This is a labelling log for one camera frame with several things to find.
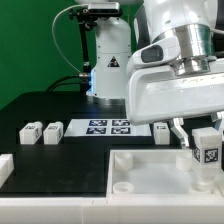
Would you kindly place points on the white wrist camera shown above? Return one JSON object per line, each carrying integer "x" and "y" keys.
{"x": 159, "y": 53}

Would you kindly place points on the white square tabletop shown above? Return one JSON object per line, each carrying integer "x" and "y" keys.
{"x": 159, "y": 172}

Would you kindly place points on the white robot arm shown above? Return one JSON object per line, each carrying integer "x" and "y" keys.
{"x": 175, "y": 72}

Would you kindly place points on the white marker sheet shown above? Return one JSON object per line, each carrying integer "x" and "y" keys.
{"x": 105, "y": 127}

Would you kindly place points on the black camera stand pole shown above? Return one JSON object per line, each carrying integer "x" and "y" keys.
{"x": 86, "y": 23}

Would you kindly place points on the black camera on stand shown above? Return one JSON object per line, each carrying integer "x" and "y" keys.
{"x": 104, "y": 8}

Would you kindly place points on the white obstacle wall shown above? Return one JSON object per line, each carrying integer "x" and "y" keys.
{"x": 202, "y": 209}

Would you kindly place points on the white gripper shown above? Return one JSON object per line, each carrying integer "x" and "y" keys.
{"x": 156, "y": 94}

